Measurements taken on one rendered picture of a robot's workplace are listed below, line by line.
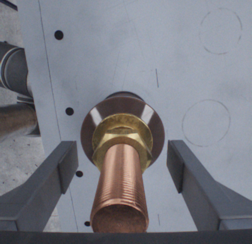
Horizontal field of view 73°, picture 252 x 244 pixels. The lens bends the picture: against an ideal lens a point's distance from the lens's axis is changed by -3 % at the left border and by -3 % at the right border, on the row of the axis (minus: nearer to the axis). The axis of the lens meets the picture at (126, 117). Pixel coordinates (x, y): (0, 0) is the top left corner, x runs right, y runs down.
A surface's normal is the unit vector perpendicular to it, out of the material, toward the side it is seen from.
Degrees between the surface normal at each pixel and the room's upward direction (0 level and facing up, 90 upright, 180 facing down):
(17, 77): 15
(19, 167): 0
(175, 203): 0
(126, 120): 0
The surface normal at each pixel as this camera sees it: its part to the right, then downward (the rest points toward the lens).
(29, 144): 0.00, 0.26
